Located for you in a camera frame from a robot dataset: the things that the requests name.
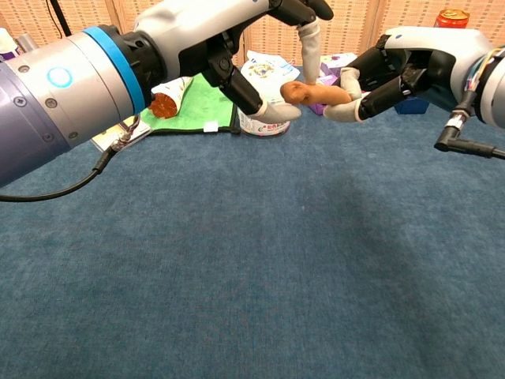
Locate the clear plastic jar of clips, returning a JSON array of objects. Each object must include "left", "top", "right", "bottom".
[{"left": 236, "top": 106, "right": 292, "bottom": 138}]

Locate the white purple toothpaste tube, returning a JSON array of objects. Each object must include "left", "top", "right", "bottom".
[{"left": 0, "top": 27, "right": 19, "bottom": 60}]

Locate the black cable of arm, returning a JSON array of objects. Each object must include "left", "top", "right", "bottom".
[
  {"left": 433, "top": 107, "right": 505, "bottom": 161},
  {"left": 0, "top": 114, "right": 142, "bottom": 203}
]

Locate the white snack bag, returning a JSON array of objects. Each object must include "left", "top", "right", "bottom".
[{"left": 240, "top": 50, "right": 301, "bottom": 104}]

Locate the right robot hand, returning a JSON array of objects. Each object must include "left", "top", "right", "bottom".
[{"left": 323, "top": 26, "right": 494, "bottom": 122}]

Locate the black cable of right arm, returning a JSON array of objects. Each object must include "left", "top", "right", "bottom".
[{"left": 433, "top": 107, "right": 505, "bottom": 161}]

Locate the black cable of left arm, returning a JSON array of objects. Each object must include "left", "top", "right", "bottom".
[{"left": 0, "top": 114, "right": 142, "bottom": 203}]

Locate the red orange drink can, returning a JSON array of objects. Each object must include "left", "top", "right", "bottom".
[{"left": 433, "top": 8, "right": 471, "bottom": 29}]

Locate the green microfiber cloth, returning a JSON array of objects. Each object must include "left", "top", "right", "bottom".
[{"left": 140, "top": 73, "right": 242, "bottom": 136}]

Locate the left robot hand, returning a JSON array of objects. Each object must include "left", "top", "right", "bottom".
[{"left": 133, "top": 0, "right": 335, "bottom": 123}]

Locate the white green tube, brown base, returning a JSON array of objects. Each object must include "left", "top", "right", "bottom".
[{"left": 148, "top": 76, "right": 195, "bottom": 119}]

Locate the dark blue long box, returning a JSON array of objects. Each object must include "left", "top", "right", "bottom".
[{"left": 393, "top": 96, "right": 431, "bottom": 115}]

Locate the white purple carton box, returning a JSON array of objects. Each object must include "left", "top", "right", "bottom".
[{"left": 318, "top": 53, "right": 358, "bottom": 77}]

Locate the razor in yellow blister pack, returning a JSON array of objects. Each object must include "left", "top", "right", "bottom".
[{"left": 90, "top": 116, "right": 153, "bottom": 153}]

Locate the black stand pole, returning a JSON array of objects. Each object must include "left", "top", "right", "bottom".
[{"left": 49, "top": 0, "right": 73, "bottom": 38}]

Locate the tan sausage-shaped toy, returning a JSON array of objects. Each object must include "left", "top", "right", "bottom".
[{"left": 279, "top": 81, "right": 352, "bottom": 107}]

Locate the bamboo folding screen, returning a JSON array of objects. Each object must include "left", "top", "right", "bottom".
[{"left": 0, "top": 0, "right": 505, "bottom": 73}]

